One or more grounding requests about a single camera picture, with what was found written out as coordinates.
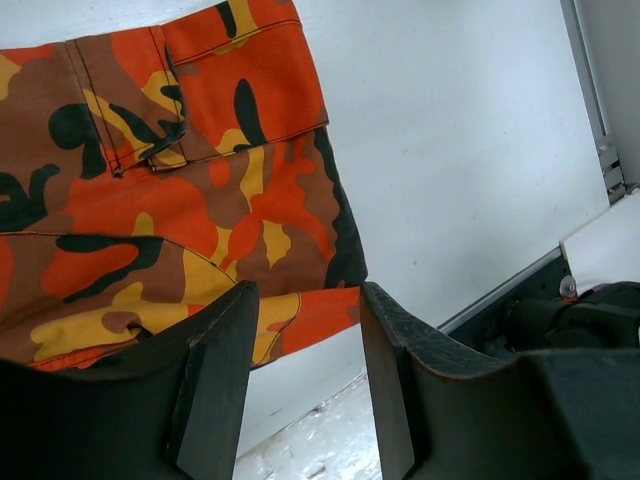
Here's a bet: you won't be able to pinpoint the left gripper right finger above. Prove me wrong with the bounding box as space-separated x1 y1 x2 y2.
360 282 639 479

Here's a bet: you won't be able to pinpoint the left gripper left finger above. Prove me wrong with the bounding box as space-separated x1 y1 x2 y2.
1 282 259 479

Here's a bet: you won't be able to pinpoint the orange camouflage trousers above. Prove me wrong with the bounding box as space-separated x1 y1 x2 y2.
1 1 367 372

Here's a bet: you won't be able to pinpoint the aluminium side rail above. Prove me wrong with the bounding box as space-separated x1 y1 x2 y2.
560 0 628 205

